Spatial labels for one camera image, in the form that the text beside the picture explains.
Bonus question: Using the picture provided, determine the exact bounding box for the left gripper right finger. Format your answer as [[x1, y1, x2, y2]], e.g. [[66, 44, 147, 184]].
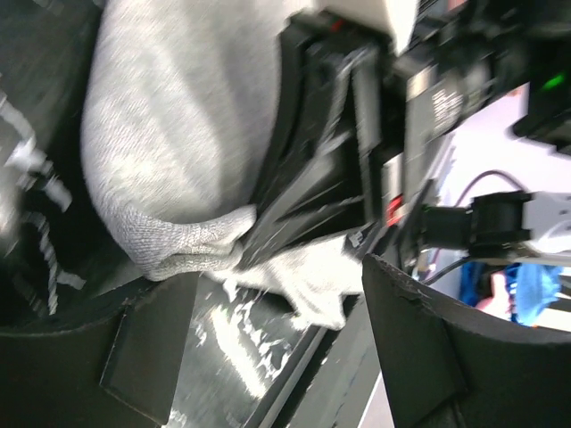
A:
[[362, 255, 570, 427]]

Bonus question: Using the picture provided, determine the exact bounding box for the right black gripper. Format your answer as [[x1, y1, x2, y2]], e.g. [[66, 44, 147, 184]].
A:
[[238, 1, 531, 269]]

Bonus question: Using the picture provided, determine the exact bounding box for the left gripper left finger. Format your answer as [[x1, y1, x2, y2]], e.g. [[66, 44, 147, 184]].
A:
[[1, 274, 197, 427]]

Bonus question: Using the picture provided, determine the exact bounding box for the black marble pattern mat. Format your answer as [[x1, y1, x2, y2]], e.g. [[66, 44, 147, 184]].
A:
[[1, 1, 318, 427]]

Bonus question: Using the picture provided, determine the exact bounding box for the grey cloth napkin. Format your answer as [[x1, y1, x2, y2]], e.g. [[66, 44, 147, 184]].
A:
[[81, 0, 362, 329]]

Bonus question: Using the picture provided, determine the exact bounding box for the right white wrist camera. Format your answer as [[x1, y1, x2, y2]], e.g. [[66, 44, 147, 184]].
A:
[[315, 0, 419, 56]]

